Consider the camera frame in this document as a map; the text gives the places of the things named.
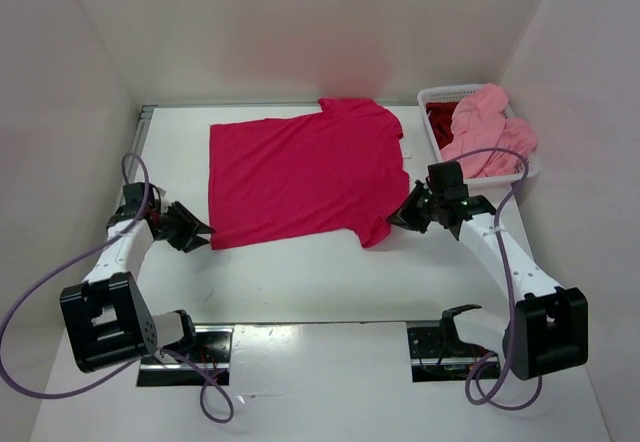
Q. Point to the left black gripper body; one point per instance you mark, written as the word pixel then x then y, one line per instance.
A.
pixel 172 227

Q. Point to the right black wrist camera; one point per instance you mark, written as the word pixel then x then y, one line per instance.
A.
pixel 446 182

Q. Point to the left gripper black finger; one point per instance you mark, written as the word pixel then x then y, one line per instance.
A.
pixel 189 242
pixel 189 221

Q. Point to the white plastic laundry basket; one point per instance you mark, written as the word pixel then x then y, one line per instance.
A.
pixel 456 93

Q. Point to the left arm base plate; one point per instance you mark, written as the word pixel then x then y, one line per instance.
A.
pixel 211 353

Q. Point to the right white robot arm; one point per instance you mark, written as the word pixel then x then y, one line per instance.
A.
pixel 546 330

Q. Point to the dark red t shirt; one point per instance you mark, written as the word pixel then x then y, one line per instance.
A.
pixel 440 116

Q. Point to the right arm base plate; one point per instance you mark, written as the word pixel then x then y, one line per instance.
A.
pixel 432 361

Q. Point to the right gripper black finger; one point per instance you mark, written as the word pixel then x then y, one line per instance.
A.
pixel 409 214
pixel 419 227

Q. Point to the magenta t shirt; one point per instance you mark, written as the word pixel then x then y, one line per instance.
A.
pixel 340 168

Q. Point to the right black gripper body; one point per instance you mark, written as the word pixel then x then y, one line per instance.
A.
pixel 429 211

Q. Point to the light pink t shirt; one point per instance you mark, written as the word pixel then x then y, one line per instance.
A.
pixel 486 141

